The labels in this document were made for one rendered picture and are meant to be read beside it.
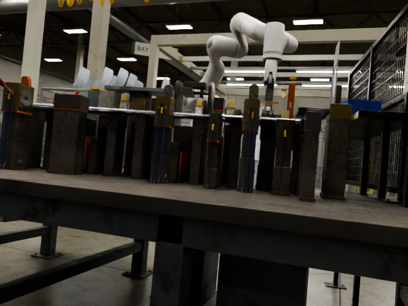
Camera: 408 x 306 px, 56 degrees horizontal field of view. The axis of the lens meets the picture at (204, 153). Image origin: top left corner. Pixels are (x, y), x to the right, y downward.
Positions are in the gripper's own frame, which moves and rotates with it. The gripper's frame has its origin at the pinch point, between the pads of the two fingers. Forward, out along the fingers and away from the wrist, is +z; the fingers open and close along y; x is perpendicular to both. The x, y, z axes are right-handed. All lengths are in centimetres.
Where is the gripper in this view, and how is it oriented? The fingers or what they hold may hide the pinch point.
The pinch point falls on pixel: (269, 96)
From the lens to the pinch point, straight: 170.8
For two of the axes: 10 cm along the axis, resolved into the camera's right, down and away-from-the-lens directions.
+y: -1.6, -0.4, -9.9
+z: -0.9, 10.0, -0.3
